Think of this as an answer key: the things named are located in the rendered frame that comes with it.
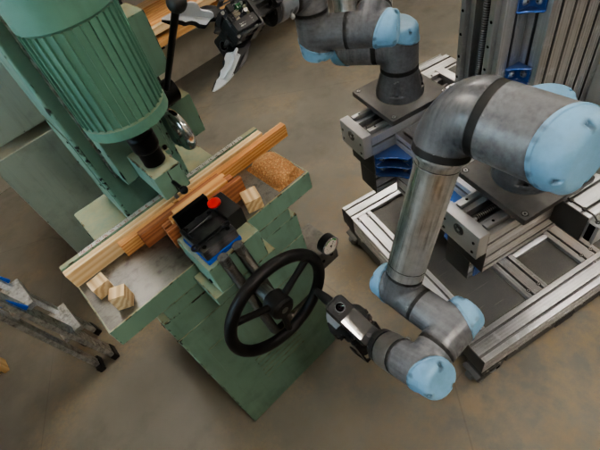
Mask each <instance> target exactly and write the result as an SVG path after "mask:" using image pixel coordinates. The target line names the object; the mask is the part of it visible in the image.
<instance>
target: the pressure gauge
mask: <svg viewBox="0 0 600 450"><path fill-rule="evenodd" d="M333 241H334V242H333ZM332 243H333V244H332ZM330 246H332V247H330ZM337 246H338V238H337V237H335V236H334V235H332V234H331V233H326V234H324V235H323V236H321V238H320V239H319V241H318V244H317V249H318V250H319V251H320V252H322V253H323V254H324V255H330V254H332V253H333V252H334V251H335V250H336V248H337Z"/></svg>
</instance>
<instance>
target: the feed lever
mask: <svg viewBox="0 0 600 450"><path fill-rule="evenodd" d="M165 2H166V5H167V7H168V9H169V10H170V11H171V22H170V31H169V40H168V50H167V59H166V68H165V77H164V79H163V80H161V81H159V83H160V85H161V87H162V89H163V91H164V93H165V95H166V96H167V98H168V107H169V106H171V105H172V104H174V103H176V102H177V101H179V100H180V99H181V93H180V91H179V89H178V87H177V86H176V84H175V83H174V82H173V81H172V80H171V72H172V65H173V58H174V51H175V45H176V37H177V30H178V24H179V15H180V14H181V13H183V12H184V11H186V9H187V6H188V1H187V0H165Z"/></svg>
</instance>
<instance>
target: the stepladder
mask: <svg viewBox="0 0 600 450"><path fill-rule="evenodd" d="M0 288H2V290H1V291H0V308H3V309H5V310H7V311H9V313H8V312H6V311H4V310H2V309H0V321H2V322H4V323H6V324H8V325H10V326H13V327H15V328H16V329H19V330H21V331H23V332H25V333H27V334H29V335H31V336H32V337H34V338H37V339H39V340H42V341H44V342H46V343H47V344H49V345H51V346H54V347H56V348H58V349H60V350H62V351H64V352H65V353H67V354H70V355H73V356H75V357H77V358H79V359H80V360H82V361H84V362H86V363H89V364H91V365H93V366H95V367H96V370H97V371H100V372H103V371H104V370H105V369H106V367H105V365H104V361H103V359H102V357H100V356H98V355H97V356H95V357H94V356H92V355H90V354H87V353H85V352H83V351H81V350H80V349H78V348H77V347H75V346H72V345H70V344H68V342H69V341H70V340H71V339H72V340H74V341H77V342H79V343H80V344H81V345H82V346H88V347H90V348H92V349H94V350H96V351H98V352H100V353H102V354H106V355H108V356H110V357H111V358H112V359H114V360H116V359H117V358H119V357H120V355H119V353H118V352H117V350H116V348H115V346H113V345H111V344H109V345H108V344H106V343H105V342H103V341H101V340H98V339H96V338H94V337H91V336H89V335H88V334H86V333H84V332H82V330H83V329H87V330H89V331H91V332H93V333H94V334H95V335H97V336H99V335H100V333H101V332H102V330H100V329H99V328H98V327H97V326H96V325H95V324H94V323H92V322H87V321H84V320H82V319H81V318H79V317H77V316H75V315H74V314H73V313H72V312H71V310H70V309H69V307H68V306H67V305H66V304H65V303H62V304H61V305H59V306H58V307H57V306H55V305H53V304H50V303H48V302H47V301H45V300H43V299H41V298H39V297H37V296H34V295H32V294H31V293H29V292H28V290H27V289H26V288H25V287H24V285H23V284H22V283H21V281H19V280H18V279H16V280H14V281H13V282H12V283H10V280H9V279H7V278H4V277H1V276H0ZM35 306H39V307H41V308H43V309H45V310H47V311H49V312H51V313H49V314H48V315H47V314H45V313H43V312H41V311H39V310H37V309H35V308H34V307H35ZM21 317H23V318H25V319H27V320H30V321H33V322H35V323H36V324H39V325H41V326H43V327H45V328H47V329H50V330H52V331H54V332H57V333H59V334H60V336H61V337H62V339H63V340H64V341H66V342H67V343H66V342H64V341H62V340H61V339H59V338H57V337H54V336H52V335H50V334H48V333H46V332H44V331H43V330H42V329H39V328H37V327H35V326H33V325H31V324H29V323H27V322H26V321H23V320H21Z"/></svg>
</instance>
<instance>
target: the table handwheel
mask: <svg viewBox="0 0 600 450"><path fill-rule="evenodd" d="M299 261H301V262H300V263H299V264H298V266H297V267H296V270H295V271H294V273H293V275H292V276H291V278H290V279H289V281H288V282H287V284H286V286H284V288H283V289H280V288H275V289H273V288H271V287H270V286H269V285H268V284H264V283H263V282H264V281H265V280H266V279H267V278H269V277H270V275H271V274H273V273H274V272H275V271H277V270H279V269H280V268H282V267H284V266H286V265H288V264H290V263H294V262H299ZM307 263H309V264H311V266H312V270H313V281H312V287H311V290H310V293H309V295H308V297H307V298H306V300H305V302H304V304H303V306H302V307H301V309H300V310H299V312H298V313H297V314H296V316H295V317H294V318H293V319H292V320H291V321H289V319H288V315H289V313H290V312H291V310H292V308H293V303H294V302H293V299H292V298H291V297H290V296H289V295H288V294H289V293H290V291H291V289H292V287H293V286H294V285H295V283H296V281H297V279H298V278H299V276H300V275H301V273H302V272H303V270H304V268H305V266H306V265H307ZM324 280H325V270H324V265H323V262H322V260H321V258H320V257H319V256H318V255H317V254H316V253H315V252H314V251H312V250H309V249H304V248H297V249H291V250H288V251H286V252H283V253H281V254H278V255H276V256H274V257H272V258H271V259H270V260H269V261H267V262H266V263H264V264H263V265H262V266H261V267H259V268H258V269H257V270H256V271H255V272H254V273H253V274H252V275H251V276H250V277H249V278H248V279H247V280H246V282H245V283H244V284H243V286H242V287H241V288H240V289H239V291H238V292H237V294H236V295H235V297H234V299H233V301H232V303H231V305H230V307H229V310H228V312H227V315H226V319H225V323H224V338H225V342H226V344H227V346H228V348H229V350H230V351H231V352H233V353H234V354H236V355H239V356H242V357H255V356H258V355H262V354H266V353H268V352H270V351H271V350H273V349H274V348H276V347H278V346H280V345H281V344H282V343H284V342H285V341H286V340H288V339H289V338H290V337H291V336H292V335H293V334H294V333H295V332H296V331H297V330H298V329H299V328H300V327H301V326H302V325H303V323H304V322H305V321H306V319H307V318H308V317H309V315H310V314H311V312H312V311H313V308H314V307H315V305H316V304H317V302H318V300H319V298H318V297H317V296H316V295H315V294H314V293H313V291H314V290H315V289H316V288H319V289H320V290H322V288H323V284H324ZM262 283H263V284H262ZM253 293H255V294H256V295H257V296H259V297H260V298H261V299H262V300H263V303H262V307H261V308H259V309H257V310H255V311H253V312H250V313H248V314H245V315H243V316H241V313H242V312H243V310H244V308H245V306H246V303H247V302H248V300H249V299H250V297H251V296H252V294H253ZM266 313H268V314H269V315H271V316H272V317H273V318H274V319H275V320H280V319H282V321H283V323H284V326H285V327H284V328H283V329H282V330H281V331H280V332H278V333H277V334H275V335H274V336H273V337H270V338H269V339H267V340H265V341H263V342H261V343H258V344H254V345H245V344H243V343H241V342H240V341H239V339H238V326H240V325H242V324H244V323H246V322H248V321H250V320H252V319H255V318H257V317H259V316H262V315H264V314H266ZM240 316H241V317H240Z"/></svg>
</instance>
